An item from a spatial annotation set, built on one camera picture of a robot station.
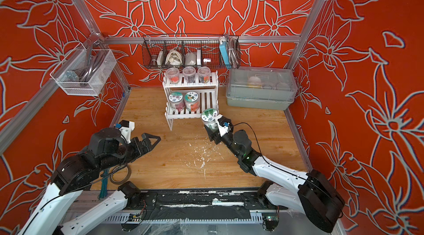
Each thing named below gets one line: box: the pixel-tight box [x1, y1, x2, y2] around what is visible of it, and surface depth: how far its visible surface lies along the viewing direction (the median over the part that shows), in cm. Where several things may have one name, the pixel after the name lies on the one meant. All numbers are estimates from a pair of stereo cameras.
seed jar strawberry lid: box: [183, 91, 200, 112], surface depth 89 cm
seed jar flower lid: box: [168, 91, 185, 112], surface depth 89 cm
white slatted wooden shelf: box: [162, 70, 220, 131], surface depth 89 cm
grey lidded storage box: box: [225, 66, 298, 111], surface depth 100 cm
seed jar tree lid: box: [200, 108, 219, 124], surface depth 72 cm
